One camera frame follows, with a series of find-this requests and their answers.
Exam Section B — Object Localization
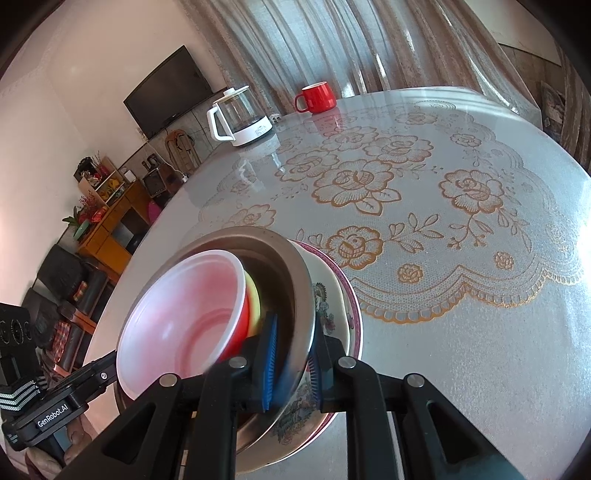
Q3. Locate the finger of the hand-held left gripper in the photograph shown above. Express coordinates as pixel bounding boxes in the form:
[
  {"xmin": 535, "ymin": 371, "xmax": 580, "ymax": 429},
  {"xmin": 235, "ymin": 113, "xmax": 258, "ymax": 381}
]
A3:
[{"xmin": 65, "ymin": 351, "xmax": 120, "ymax": 403}]

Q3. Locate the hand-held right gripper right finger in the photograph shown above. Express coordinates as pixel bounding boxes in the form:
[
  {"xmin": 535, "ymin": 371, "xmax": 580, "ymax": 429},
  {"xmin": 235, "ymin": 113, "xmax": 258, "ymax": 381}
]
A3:
[{"xmin": 307, "ymin": 335, "xmax": 509, "ymax": 480}]

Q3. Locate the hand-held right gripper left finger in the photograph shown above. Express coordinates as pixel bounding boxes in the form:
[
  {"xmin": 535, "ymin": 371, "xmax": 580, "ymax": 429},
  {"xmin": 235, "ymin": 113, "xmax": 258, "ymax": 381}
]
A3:
[{"xmin": 85, "ymin": 311, "xmax": 279, "ymax": 480}]

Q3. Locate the blue floral deep plate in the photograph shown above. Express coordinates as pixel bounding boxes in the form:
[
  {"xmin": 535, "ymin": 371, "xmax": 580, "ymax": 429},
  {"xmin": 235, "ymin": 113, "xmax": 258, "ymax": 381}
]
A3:
[{"xmin": 259, "ymin": 240, "xmax": 352, "ymax": 464}]

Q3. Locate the yellow plastic bowl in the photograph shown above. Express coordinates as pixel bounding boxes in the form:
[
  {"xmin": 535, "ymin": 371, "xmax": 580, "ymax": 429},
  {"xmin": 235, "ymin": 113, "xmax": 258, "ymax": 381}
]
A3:
[{"xmin": 242, "ymin": 270, "xmax": 265, "ymax": 337}]

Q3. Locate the large purple flower plate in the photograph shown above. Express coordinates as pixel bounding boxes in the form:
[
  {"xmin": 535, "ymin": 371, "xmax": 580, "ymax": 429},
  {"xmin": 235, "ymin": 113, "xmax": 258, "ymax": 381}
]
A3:
[{"xmin": 295, "ymin": 240, "xmax": 364, "ymax": 462}]

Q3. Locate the stainless steel bowl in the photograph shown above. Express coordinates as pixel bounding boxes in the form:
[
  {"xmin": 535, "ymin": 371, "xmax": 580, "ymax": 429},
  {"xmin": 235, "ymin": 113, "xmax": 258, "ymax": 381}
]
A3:
[{"xmin": 173, "ymin": 226, "xmax": 317, "ymax": 455}]

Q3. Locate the red plastic bowl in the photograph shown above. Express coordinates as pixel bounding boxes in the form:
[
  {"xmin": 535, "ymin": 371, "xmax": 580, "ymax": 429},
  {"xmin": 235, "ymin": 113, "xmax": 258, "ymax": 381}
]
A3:
[{"xmin": 115, "ymin": 249, "xmax": 247, "ymax": 401}]

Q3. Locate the black sofa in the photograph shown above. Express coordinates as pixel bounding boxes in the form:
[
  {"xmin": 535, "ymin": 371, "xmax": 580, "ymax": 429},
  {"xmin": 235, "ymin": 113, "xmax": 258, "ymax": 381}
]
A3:
[{"xmin": 23, "ymin": 244, "xmax": 114, "ymax": 374}]

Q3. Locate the orange wooden desk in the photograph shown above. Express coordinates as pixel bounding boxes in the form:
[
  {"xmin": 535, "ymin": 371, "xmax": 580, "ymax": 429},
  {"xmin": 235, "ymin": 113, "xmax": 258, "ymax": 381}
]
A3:
[{"xmin": 76, "ymin": 180, "xmax": 153, "ymax": 278}]

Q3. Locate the green potted plant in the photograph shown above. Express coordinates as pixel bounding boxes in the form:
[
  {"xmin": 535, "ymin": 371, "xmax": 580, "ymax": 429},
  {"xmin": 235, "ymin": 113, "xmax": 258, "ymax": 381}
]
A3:
[{"xmin": 62, "ymin": 205, "xmax": 93, "ymax": 241}]

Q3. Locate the small wooden shelf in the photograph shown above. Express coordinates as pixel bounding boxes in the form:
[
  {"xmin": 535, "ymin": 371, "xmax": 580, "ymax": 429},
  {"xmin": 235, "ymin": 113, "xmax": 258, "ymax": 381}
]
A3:
[{"xmin": 74, "ymin": 156, "xmax": 127, "ymax": 204}]

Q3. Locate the black speaker box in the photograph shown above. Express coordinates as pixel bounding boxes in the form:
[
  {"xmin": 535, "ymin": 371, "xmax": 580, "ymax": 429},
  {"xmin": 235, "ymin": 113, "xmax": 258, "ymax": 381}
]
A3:
[{"xmin": 141, "ymin": 166, "xmax": 169, "ymax": 197}]

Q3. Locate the wooden chair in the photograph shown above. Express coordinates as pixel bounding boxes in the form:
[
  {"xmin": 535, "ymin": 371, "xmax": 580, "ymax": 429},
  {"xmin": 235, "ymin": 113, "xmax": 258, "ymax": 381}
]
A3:
[{"xmin": 165, "ymin": 130, "xmax": 202, "ymax": 175}]

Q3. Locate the white glass electric kettle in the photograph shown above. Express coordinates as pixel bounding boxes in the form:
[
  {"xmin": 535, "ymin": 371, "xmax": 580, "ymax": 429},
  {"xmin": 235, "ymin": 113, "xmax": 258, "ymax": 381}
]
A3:
[{"xmin": 206, "ymin": 85, "xmax": 277, "ymax": 148}]

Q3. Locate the red mug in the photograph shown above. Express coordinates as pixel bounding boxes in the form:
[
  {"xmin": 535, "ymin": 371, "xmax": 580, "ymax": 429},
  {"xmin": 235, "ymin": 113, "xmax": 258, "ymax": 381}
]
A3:
[{"xmin": 294, "ymin": 82, "xmax": 336, "ymax": 114}]

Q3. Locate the wide grey window curtain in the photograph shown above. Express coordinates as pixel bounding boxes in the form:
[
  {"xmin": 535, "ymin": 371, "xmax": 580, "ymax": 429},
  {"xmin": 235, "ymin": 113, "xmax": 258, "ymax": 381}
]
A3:
[{"xmin": 180, "ymin": 0, "xmax": 541, "ymax": 125}]

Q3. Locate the patterned cushion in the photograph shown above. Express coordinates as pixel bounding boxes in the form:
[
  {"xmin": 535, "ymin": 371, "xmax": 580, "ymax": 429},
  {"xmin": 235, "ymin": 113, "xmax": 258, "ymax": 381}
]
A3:
[{"xmin": 539, "ymin": 80, "xmax": 570, "ymax": 139}]

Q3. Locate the narrow grey curtain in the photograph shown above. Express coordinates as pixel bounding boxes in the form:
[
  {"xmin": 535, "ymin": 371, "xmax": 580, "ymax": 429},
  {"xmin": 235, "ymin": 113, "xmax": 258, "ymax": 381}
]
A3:
[{"xmin": 556, "ymin": 46, "xmax": 591, "ymax": 171}]

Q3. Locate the striped elastic strap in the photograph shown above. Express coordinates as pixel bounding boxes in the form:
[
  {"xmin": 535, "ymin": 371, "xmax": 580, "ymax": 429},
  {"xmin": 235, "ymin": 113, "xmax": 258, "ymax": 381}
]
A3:
[{"xmin": 0, "ymin": 376, "xmax": 47, "ymax": 411}]

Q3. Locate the black wall television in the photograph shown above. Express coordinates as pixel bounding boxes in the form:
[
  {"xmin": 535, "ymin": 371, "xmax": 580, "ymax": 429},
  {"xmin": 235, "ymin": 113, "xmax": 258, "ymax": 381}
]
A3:
[{"xmin": 123, "ymin": 45, "xmax": 213, "ymax": 139}]

